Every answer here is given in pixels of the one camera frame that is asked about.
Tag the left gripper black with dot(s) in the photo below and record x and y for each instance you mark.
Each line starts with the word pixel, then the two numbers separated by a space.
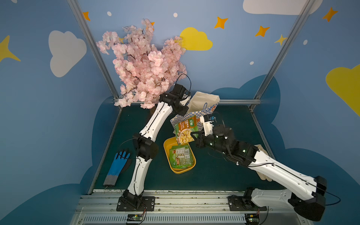
pixel 181 109

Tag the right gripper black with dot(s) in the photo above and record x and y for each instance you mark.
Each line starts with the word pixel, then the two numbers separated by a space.
pixel 203 139

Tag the green soup condiment packet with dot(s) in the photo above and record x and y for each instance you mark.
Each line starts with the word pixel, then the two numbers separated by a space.
pixel 184 129

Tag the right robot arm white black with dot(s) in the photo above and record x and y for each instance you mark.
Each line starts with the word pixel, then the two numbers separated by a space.
pixel 304 194

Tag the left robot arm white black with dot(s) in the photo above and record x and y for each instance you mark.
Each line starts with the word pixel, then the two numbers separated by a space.
pixel 146 149

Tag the yellow plastic tray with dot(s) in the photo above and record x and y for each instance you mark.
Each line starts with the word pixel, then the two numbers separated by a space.
pixel 168 144

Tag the pink cherry blossom tree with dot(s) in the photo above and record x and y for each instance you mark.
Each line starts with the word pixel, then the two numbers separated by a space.
pixel 145 71

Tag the blue grey work glove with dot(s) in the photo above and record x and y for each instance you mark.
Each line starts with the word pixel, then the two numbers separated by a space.
pixel 120 163

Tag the right circuit board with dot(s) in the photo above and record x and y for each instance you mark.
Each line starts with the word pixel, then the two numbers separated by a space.
pixel 252 219

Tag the circuit board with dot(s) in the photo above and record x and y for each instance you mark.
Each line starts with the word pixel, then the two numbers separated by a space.
pixel 134 218
pixel 252 219

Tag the left circuit board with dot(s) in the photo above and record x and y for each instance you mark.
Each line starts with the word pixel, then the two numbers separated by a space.
pixel 134 218

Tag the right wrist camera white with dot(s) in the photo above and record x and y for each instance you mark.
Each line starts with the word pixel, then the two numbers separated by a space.
pixel 207 123

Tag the aluminium front rail frame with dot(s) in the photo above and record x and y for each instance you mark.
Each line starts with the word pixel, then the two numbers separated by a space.
pixel 178 207

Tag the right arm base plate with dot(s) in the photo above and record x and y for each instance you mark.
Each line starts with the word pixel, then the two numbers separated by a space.
pixel 237 204

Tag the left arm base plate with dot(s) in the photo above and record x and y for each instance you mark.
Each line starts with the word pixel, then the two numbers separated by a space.
pixel 136 204

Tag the left slanted aluminium post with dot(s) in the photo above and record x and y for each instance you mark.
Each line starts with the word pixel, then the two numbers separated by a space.
pixel 82 22

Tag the slanted aluminium post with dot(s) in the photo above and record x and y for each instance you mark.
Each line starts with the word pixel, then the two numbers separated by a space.
pixel 82 22
pixel 293 33

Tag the right slanted aluminium post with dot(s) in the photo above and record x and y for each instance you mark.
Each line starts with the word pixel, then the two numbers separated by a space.
pixel 293 33

